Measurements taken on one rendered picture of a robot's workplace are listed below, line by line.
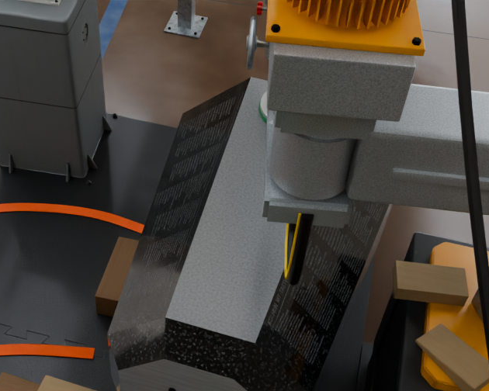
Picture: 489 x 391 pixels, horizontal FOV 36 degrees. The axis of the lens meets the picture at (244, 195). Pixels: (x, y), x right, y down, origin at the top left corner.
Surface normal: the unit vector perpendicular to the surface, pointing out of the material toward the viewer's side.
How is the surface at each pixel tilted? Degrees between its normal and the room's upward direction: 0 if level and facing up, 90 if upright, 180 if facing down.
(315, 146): 90
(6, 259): 0
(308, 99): 90
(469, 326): 0
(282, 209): 90
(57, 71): 90
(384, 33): 0
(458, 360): 11
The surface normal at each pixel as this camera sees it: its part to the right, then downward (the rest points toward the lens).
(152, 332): -0.67, -0.15
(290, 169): -0.59, 0.57
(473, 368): -0.04, -0.78
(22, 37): -0.14, 0.72
